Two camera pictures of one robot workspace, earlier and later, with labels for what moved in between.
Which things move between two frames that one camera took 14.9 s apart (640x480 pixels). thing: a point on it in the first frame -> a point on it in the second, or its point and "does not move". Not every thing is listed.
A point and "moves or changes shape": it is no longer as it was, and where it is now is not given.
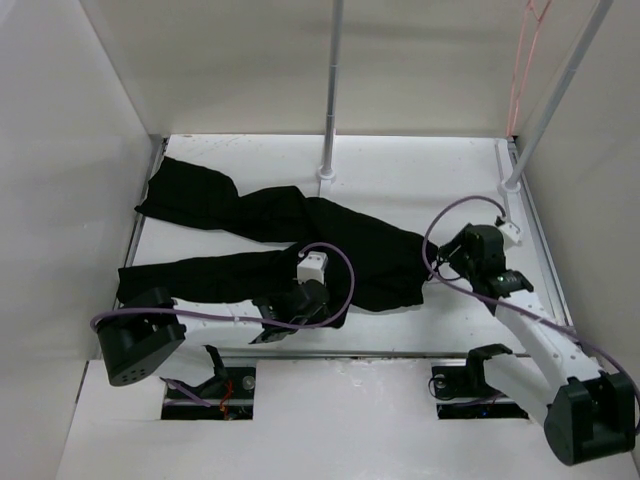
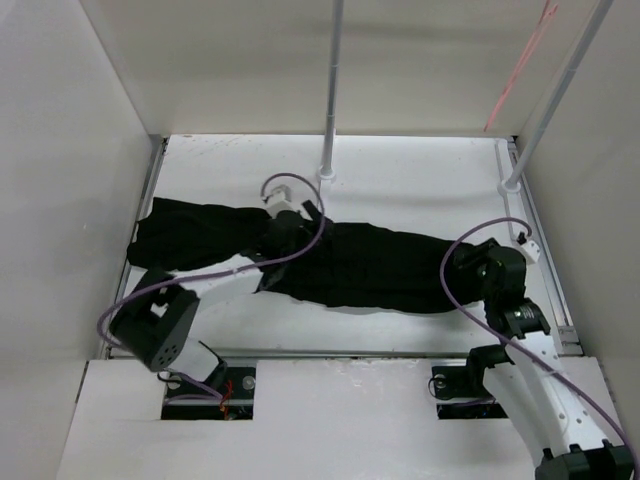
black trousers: (367, 267) moves or changes shape
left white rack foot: (326, 177) does not move
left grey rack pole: (330, 118) does not move
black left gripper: (320, 314) -> (310, 229)
